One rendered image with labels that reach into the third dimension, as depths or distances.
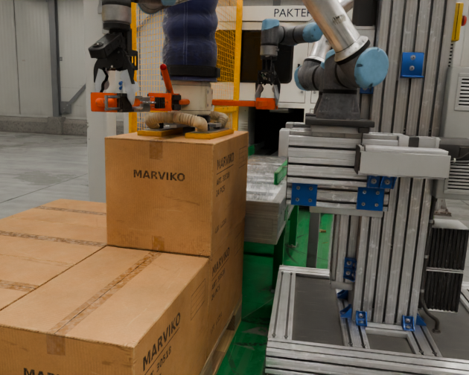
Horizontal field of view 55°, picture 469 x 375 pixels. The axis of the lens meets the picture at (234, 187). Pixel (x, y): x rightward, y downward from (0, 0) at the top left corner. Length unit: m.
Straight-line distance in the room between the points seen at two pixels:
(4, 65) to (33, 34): 1.14
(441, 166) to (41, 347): 1.21
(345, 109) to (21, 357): 1.18
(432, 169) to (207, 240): 0.76
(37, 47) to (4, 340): 11.87
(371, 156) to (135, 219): 0.84
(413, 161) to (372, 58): 0.33
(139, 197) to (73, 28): 10.98
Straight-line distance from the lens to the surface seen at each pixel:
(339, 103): 1.56
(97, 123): 3.24
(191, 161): 1.53
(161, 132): 1.69
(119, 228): 1.69
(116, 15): 1.27
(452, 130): 1.78
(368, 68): 1.44
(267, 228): 2.20
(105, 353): 1.13
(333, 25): 1.42
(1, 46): 13.48
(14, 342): 1.25
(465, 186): 1.82
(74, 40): 12.44
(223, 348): 2.08
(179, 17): 1.75
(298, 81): 2.18
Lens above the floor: 1.10
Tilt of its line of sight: 11 degrees down
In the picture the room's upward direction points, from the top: 2 degrees clockwise
